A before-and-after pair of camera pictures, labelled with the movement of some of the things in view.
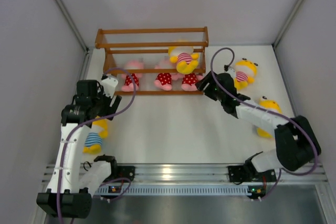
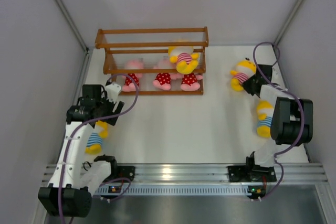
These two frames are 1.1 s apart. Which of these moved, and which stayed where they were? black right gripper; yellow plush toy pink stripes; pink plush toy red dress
Moved: black right gripper
Stayed: pink plush toy red dress; yellow plush toy pink stripes
